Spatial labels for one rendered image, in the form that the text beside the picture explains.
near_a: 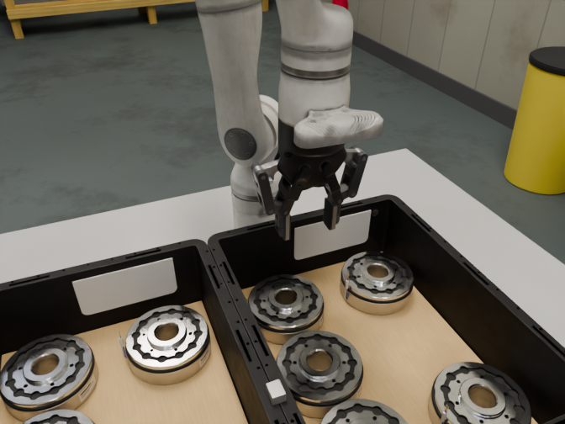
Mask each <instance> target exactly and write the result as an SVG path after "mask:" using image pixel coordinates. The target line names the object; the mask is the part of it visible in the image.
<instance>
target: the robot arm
mask: <svg viewBox="0 0 565 424"><path fill-rule="evenodd" d="M195 3H196V7H197V10H198V17H199V21H200V24H201V28H202V31H203V39H204V44H205V49H206V53H207V57H208V62H209V69H210V73H211V77H212V82H213V88H214V101H215V110H216V119H217V126H218V132H219V139H220V143H221V145H222V147H223V148H224V151H225V153H226V154H227V155H228V157H229V158H230V159H231V160H232V161H234V162H235V165H234V168H233V170H232V173H231V176H230V186H231V196H232V206H233V217H234V229H237V228H241V227H245V226H248V225H255V224H259V223H262V222H267V221H270V220H275V229H276V230H277V233H278V234H279V235H280V237H282V238H283V240H285V241H286V240H290V238H291V215H290V211H291V209H292V207H293V204H294V202H295V201H298V199H299V197H300V194H301V193H302V191H304V190H307V189H310V188H320V187H324V188H325V192H326V194H327V195H328V197H327V198H325V207H324V218H323V221H324V224H325V225H326V227H327V228H328V229H329V230H334V229H335V225H336V224H338V223H339V220H340V213H341V204H342V203H343V201H344V199H347V198H351V199H352V198H354V197H356V195H357V192H358V189H359V187H360V183H361V180H362V175H363V173H364V170H365V167H366V164H367V159H368V155H367V154H366V153H365V152H364V151H363V150H362V149H361V148H359V147H358V146H357V145H354V146H352V147H351V148H350V149H345V147H344V145H345V143H349V142H354V141H359V140H367V139H372V138H375V137H378V136H380V135H381V134H382V127H383V118H382V117H381V116H380V115H379V114H378V113H376V112H373V111H366V110H357V109H349V103H350V93H351V85H350V67H351V49H352V39H353V18H352V16H351V13H350V12H349V11H348V10H347V9H346V8H343V7H342V6H340V5H336V4H333V3H322V2H321V1H320V0H276V4H277V11H278V15H279V19H280V24H281V30H282V35H281V41H282V42H281V74H280V80H279V86H278V102H276V101H275V100H274V99H273V98H270V97H268V96H266V95H259V91H258V84H257V64H258V56H259V50H260V43H261V28H262V6H261V0H195ZM343 162H345V168H344V171H343V174H342V177H341V182H340V184H339V183H338V180H337V177H336V175H335V173H336V172H337V171H338V169H339V168H340V166H341V165H342V163H343ZM291 185H292V186H291Z"/></svg>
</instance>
